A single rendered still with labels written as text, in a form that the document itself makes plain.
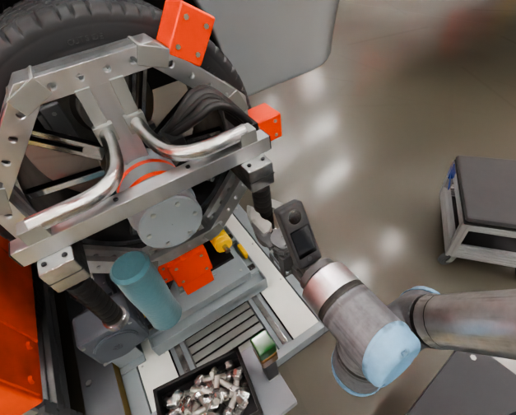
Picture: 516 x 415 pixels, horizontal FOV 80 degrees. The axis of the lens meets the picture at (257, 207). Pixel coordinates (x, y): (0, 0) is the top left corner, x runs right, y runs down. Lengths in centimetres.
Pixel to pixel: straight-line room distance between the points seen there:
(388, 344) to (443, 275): 117
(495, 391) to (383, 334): 68
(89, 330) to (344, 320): 84
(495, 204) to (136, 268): 128
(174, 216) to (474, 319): 50
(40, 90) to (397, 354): 64
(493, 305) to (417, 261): 114
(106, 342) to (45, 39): 82
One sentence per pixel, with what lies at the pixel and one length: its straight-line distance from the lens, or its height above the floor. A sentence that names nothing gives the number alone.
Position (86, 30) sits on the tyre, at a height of 114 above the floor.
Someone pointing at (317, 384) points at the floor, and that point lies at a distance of 132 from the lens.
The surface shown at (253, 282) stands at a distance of 132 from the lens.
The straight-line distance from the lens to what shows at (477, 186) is 153.
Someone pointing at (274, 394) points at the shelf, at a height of 45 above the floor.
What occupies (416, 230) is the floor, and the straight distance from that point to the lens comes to 174.
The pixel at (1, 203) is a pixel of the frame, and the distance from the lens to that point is 71.
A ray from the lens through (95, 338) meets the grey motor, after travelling 112.
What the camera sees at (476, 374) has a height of 30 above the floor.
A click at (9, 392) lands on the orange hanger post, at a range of 90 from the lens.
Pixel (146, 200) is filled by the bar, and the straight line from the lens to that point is 51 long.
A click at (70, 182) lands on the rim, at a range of 82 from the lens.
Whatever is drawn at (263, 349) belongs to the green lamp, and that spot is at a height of 66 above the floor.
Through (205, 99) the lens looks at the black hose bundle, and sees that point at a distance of 56.
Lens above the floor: 128
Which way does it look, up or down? 46 degrees down
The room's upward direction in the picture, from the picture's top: 10 degrees counter-clockwise
